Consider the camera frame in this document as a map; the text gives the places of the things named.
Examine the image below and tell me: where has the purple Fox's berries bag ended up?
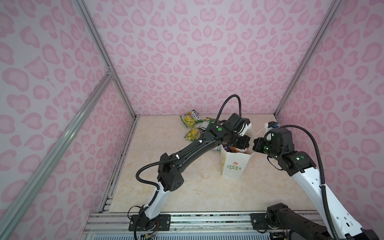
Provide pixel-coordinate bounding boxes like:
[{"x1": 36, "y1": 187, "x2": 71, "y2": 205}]
[{"x1": 223, "y1": 145, "x2": 233, "y2": 153}]

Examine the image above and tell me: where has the white paper bag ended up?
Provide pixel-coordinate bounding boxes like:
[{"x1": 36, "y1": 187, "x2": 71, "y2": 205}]
[{"x1": 219, "y1": 127, "x2": 266, "y2": 179}]

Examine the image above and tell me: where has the green white snack bag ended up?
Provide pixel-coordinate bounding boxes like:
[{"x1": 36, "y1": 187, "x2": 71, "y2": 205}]
[{"x1": 198, "y1": 118, "x2": 215, "y2": 131}]

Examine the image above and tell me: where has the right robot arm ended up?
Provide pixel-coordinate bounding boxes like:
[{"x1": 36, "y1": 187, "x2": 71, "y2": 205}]
[{"x1": 253, "y1": 122, "x2": 379, "y2": 240}]

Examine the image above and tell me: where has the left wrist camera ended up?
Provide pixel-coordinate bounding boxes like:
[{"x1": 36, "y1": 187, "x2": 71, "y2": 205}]
[{"x1": 223, "y1": 113, "x2": 252, "y2": 137}]

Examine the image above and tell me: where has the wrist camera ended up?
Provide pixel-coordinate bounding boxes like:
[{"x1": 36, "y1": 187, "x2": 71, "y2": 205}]
[
  {"x1": 223, "y1": 113, "x2": 252, "y2": 137},
  {"x1": 267, "y1": 121, "x2": 280, "y2": 129}
]

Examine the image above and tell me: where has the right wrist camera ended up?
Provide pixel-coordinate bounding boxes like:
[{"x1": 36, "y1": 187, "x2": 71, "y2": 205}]
[{"x1": 267, "y1": 121, "x2": 280, "y2": 129}]

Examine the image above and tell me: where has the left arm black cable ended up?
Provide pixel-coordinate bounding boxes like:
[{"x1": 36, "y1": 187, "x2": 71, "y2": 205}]
[{"x1": 133, "y1": 94, "x2": 243, "y2": 240}]

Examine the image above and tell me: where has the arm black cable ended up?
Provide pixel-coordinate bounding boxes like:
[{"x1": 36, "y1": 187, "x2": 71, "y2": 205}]
[
  {"x1": 133, "y1": 94, "x2": 243, "y2": 240},
  {"x1": 280, "y1": 124, "x2": 340, "y2": 240}
]

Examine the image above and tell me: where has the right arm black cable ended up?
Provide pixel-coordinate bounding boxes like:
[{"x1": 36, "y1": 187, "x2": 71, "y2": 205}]
[{"x1": 280, "y1": 124, "x2": 340, "y2": 240}]

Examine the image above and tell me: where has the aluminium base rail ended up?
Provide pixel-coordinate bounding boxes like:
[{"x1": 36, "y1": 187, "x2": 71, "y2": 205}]
[{"x1": 80, "y1": 211, "x2": 346, "y2": 240}]

